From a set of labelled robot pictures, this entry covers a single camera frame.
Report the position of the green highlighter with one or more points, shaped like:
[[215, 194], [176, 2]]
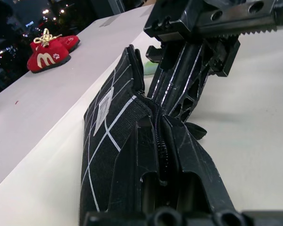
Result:
[[149, 67]]

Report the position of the red slipper with M logo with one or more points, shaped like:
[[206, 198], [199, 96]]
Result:
[[46, 60]]

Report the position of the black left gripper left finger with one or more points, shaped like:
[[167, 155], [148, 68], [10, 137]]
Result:
[[129, 169]]

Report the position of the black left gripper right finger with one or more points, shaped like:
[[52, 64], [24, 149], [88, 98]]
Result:
[[198, 174]]

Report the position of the red slipper with white print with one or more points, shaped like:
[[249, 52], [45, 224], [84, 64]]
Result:
[[69, 41]]

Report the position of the black white-grid zip pouch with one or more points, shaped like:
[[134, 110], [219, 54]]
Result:
[[103, 141]]

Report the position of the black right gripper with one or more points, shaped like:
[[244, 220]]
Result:
[[202, 16]]

